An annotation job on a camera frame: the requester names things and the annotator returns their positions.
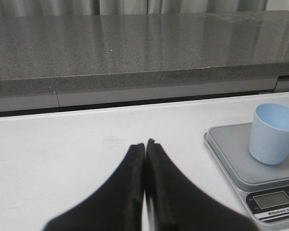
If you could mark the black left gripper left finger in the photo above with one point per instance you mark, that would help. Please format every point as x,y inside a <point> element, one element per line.
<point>115,206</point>

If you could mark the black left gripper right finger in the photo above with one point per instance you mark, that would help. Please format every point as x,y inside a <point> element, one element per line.
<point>174,203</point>

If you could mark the light blue plastic cup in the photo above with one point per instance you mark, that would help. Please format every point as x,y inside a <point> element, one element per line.
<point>269,138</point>

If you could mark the grey stone counter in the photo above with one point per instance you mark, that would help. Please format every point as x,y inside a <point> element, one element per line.
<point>66,61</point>

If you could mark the grey curtain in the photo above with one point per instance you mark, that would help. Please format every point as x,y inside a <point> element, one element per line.
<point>19,8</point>

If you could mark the silver digital kitchen scale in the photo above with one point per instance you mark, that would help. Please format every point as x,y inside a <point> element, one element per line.
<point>263,189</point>

